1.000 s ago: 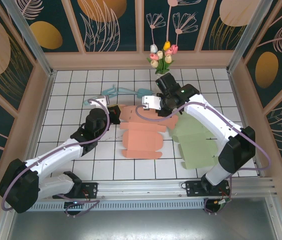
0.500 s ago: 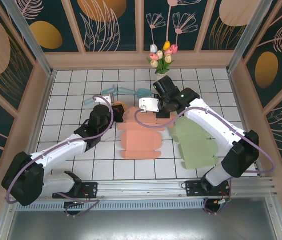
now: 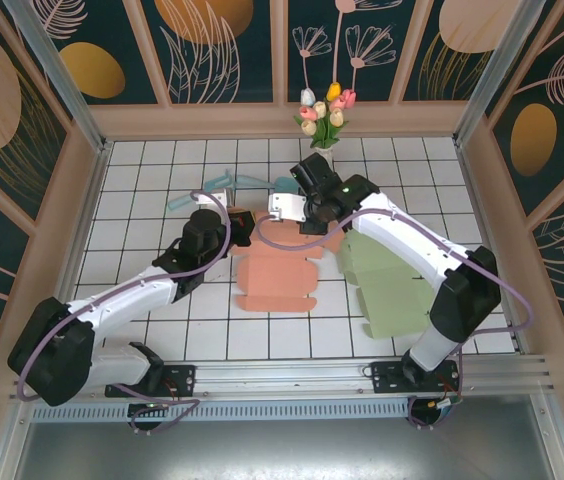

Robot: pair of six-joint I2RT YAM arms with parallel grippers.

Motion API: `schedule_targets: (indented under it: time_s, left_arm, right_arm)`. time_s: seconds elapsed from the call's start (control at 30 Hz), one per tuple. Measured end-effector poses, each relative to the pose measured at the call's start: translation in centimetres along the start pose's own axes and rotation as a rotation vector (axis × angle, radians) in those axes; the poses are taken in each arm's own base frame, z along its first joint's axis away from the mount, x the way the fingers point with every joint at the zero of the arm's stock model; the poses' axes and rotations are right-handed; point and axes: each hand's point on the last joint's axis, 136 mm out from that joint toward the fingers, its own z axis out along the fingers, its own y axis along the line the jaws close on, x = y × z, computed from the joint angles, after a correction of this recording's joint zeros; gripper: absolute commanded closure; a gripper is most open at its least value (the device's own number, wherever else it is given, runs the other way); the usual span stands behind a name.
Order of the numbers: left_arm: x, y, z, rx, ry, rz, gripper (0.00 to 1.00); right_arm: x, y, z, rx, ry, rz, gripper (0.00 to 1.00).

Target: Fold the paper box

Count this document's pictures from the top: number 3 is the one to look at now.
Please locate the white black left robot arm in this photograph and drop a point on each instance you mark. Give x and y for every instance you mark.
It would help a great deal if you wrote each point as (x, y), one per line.
(122, 295)

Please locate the aluminium frame post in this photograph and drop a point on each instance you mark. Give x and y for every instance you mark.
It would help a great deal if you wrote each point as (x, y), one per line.
(57, 75)
(502, 65)

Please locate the light blue garden trowel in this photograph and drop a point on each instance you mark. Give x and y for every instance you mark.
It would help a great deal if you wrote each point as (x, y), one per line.
(252, 181)

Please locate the light blue garden fork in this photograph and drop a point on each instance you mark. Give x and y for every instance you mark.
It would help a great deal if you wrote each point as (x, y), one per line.
(217, 184)

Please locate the green paper box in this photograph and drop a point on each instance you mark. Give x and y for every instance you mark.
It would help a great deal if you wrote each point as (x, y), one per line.
(382, 280)

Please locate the white ribbed vase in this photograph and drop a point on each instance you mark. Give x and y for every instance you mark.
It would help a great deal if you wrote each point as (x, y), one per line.
(324, 152)

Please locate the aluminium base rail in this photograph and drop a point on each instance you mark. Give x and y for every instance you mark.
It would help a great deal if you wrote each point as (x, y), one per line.
(287, 375)

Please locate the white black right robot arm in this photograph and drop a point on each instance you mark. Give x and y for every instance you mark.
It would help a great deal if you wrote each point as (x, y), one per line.
(412, 240)

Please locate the artificial tulip bouquet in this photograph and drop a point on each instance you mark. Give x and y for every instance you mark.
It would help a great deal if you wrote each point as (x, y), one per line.
(329, 120)

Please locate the grey metal sheet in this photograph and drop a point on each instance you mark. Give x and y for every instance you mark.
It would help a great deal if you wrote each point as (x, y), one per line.
(282, 450)

